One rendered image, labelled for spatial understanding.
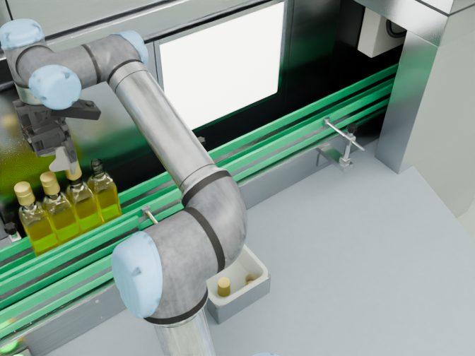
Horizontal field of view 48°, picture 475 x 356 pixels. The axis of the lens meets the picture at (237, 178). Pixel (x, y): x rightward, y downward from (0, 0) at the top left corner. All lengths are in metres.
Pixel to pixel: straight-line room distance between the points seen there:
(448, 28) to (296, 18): 0.43
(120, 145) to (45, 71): 0.55
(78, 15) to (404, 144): 1.07
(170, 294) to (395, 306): 0.86
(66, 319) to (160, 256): 0.65
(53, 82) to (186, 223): 0.33
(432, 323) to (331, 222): 0.41
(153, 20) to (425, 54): 0.76
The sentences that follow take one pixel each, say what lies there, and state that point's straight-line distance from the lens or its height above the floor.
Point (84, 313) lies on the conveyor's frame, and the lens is 1.42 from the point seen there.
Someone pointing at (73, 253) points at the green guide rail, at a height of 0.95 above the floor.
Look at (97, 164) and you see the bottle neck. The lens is 1.32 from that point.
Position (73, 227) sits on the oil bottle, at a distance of 1.37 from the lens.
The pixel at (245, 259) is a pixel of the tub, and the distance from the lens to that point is 1.50.
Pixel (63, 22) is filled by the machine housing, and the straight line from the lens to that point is 1.27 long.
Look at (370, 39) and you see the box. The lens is 1.93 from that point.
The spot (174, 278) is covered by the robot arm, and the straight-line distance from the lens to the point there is 0.79.
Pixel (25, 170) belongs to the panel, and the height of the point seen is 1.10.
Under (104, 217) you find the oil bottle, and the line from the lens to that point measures 1.39.
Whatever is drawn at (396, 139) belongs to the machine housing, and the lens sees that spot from 1.82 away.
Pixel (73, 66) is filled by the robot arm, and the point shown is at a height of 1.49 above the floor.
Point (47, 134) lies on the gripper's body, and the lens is 1.16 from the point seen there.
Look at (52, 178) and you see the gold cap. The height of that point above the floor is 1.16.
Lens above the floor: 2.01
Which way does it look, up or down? 45 degrees down
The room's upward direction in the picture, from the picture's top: 1 degrees clockwise
